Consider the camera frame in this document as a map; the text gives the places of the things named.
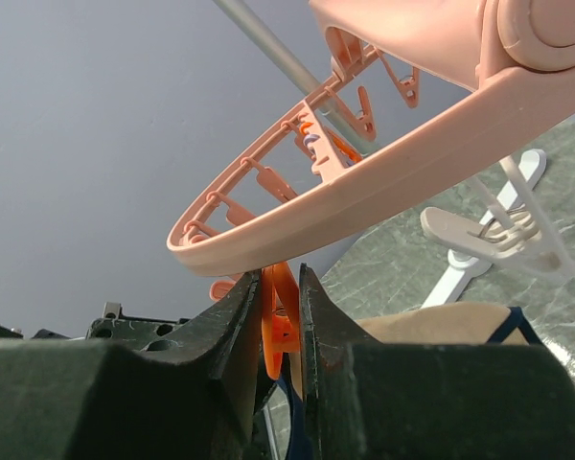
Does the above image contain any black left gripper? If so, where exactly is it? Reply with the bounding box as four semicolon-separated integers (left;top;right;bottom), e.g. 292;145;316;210
0;301;193;351

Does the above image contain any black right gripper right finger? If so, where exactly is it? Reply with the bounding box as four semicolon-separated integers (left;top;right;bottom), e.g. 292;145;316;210
300;266;575;459

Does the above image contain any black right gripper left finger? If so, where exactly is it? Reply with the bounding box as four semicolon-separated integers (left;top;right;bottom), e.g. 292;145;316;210
0;271;261;459

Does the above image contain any orange clothes clip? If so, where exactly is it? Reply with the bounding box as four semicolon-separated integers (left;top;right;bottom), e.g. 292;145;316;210
262;262;300;380

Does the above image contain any pink round clip hanger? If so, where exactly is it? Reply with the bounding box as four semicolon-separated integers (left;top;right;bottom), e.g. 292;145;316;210
167;1;575;297

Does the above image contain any white clothes clip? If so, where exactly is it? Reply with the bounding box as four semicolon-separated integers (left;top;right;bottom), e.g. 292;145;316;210
420;156;575;284

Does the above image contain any purple clothes clip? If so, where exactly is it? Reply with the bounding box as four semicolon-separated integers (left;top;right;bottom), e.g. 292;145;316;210
303;133;320;162

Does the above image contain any white and silver clothes rack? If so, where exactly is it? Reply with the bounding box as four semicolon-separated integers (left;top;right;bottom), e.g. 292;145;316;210
215;0;547;308

